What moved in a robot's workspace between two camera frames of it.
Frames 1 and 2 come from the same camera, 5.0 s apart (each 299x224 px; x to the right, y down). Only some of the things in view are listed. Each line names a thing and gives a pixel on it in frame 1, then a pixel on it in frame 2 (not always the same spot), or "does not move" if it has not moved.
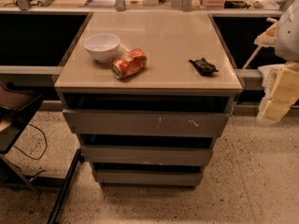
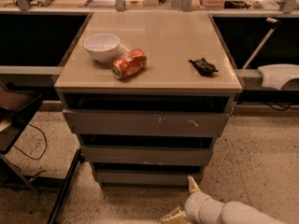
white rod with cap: (270, 20) does not move
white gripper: (288, 35) -> (192, 204)
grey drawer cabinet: (145, 93) does not move
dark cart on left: (15, 107) does not move
